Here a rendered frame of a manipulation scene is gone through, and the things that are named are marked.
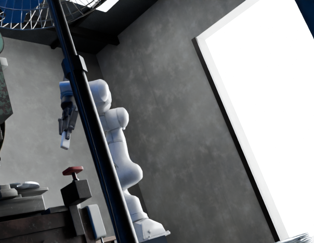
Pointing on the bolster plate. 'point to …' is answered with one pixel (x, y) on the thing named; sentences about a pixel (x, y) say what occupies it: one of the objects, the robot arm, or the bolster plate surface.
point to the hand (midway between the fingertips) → (65, 140)
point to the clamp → (5, 192)
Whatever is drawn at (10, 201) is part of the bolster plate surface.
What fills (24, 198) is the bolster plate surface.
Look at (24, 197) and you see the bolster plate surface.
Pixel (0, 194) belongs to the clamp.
